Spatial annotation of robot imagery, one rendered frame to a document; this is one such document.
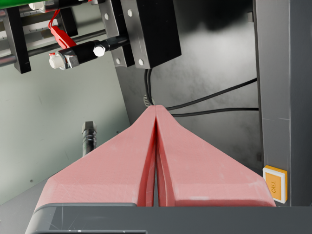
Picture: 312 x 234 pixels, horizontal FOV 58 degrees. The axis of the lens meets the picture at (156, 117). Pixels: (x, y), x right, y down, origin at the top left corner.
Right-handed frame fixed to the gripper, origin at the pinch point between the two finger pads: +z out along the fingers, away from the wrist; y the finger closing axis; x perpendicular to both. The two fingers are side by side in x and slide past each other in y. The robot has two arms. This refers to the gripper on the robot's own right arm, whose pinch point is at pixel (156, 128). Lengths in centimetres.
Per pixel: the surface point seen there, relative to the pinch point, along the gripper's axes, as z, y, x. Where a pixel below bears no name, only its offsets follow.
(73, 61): 24.7, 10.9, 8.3
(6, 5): 11.8, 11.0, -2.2
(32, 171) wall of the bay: 38, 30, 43
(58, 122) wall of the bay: 47, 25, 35
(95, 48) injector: 29.0, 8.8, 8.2
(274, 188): 16.8, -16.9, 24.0
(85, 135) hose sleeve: 20.7, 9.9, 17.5
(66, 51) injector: 28.0, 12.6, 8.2
